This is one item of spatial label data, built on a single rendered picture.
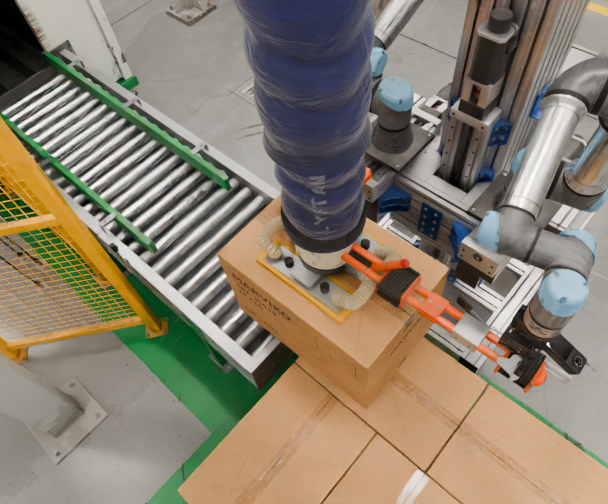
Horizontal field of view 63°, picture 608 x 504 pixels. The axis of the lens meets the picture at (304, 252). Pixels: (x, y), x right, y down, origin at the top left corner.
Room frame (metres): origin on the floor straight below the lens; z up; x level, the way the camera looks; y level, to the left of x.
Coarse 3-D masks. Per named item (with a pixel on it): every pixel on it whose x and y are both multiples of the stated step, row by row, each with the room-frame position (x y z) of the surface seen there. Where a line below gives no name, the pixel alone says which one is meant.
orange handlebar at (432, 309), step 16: (368, 176) 0.98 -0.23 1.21; (368, 256) 0.70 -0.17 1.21; (368, 272) 0.65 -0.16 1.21; (416, 288) 0.59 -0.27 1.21; (416, 304) 0.54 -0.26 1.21; (432, 304) 0.53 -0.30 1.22; (448, 304) 0.53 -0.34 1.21; (432, 320) 0.50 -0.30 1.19; (496, 336) 0.42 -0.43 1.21; (480, 352) 0.40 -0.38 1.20; (544, 368) 0.33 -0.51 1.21
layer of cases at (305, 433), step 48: (288, 384) 0.61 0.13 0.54; (432, 384) 0.52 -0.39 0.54; (480, 384) 0.50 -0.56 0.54; (240, 432) 0.46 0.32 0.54; (288, 432) 0.44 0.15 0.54; (336, 432) 0.41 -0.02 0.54; (384, 432) 0.38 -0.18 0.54; (432, 432) 0.36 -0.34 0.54; (480, 432) 0.34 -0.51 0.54; (528, 432) 0.31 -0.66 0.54; (192, 480) 0.33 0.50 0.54; (240, 480) 0.30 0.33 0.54; (288, 480) 0.28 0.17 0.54; (336, 480) 0.26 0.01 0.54; (384, 480) 0.23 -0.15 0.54; (432, 480) 0.21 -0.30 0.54; (480, 480) 0.19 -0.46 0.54; (528, 480) 0.17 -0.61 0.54; (576, 480) 0.15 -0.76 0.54
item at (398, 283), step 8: (384, 272) 0.64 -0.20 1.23; (392, 272) 0.64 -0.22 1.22; (400, 272) 0.64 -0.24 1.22; (408, 272) 0.63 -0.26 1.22; (416, 272) 0.62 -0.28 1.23; (384, 280) 0.62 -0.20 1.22; (392, 280) 0.62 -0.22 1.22; (400, 280) 0.61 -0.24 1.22; (408, 280) 0.61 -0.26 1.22; (416, 280) 0.60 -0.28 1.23; (376, 288) 0.61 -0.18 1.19; (384, 288) 0.59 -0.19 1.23; (392, 288) 0.59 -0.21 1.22; (400, 288) 0.59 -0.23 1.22; (408, 288) 0.58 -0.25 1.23; (384, 296) 0.59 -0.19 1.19; (392, 296) 0.57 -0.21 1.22; (400, 296) 0.57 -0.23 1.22; (392, 304) 0.57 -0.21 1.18; (400, 304) 0.56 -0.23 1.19
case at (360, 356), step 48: (240, 240) 0.92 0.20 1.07; (288, 240) 0.89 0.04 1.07; (384, 240) 0.84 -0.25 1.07; (240, 288) 0.84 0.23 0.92; (288, 288) 0.72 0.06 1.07; (432, 288) 0.65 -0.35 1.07; (288, 336) 0.68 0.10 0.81; (336, 336) 0.55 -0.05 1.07; (384, 336) 0.52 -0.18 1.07; (336, 384) 0.53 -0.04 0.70; (384, 384) 0.50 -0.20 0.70
